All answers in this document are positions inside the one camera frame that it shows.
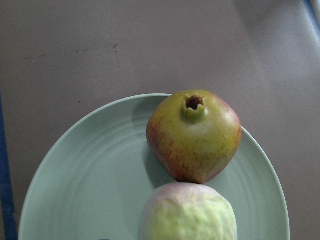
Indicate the red yellow pomegranate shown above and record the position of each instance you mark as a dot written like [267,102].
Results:
[194,134]

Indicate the pale pink peach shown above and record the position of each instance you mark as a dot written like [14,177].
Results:
[188,211]

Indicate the light green plate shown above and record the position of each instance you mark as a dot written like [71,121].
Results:
[95,181]

